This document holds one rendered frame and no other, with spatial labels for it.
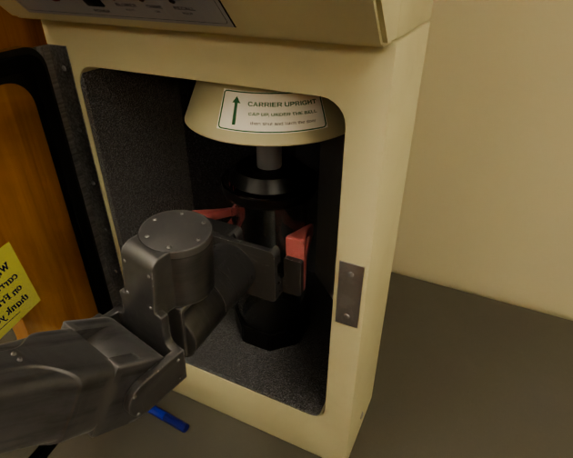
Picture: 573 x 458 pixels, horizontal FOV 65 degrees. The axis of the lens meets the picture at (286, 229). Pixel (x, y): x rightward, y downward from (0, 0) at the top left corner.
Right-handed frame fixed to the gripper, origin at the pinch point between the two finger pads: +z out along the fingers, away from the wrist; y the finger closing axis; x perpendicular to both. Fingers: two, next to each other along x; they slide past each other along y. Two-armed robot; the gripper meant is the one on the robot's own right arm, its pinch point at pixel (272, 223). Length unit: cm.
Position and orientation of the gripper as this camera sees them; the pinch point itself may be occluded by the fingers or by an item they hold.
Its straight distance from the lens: 53.6
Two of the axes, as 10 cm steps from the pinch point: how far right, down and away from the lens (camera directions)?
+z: 4.4, -5.0, 7.4
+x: 0.2, 8.3, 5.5
